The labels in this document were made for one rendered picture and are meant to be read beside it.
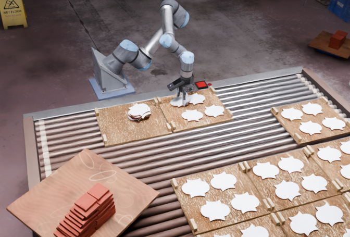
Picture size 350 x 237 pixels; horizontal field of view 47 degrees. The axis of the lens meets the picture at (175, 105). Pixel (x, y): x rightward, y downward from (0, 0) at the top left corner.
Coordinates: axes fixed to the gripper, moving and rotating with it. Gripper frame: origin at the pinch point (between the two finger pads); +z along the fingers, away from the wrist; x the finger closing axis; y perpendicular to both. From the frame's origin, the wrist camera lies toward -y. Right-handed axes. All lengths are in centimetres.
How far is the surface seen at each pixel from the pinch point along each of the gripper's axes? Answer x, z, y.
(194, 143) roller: -37.0, 4.3, -4.9
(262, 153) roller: -58, 3, 29
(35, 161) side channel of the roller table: -26, 5, -95
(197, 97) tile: 1.2, -0.2, 13.1
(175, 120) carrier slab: -15.5, 2.2, -8.9
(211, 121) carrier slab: -23.8, 1.3, 11.8
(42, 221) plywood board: -74, -4, -95
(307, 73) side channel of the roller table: 3, -4, 103
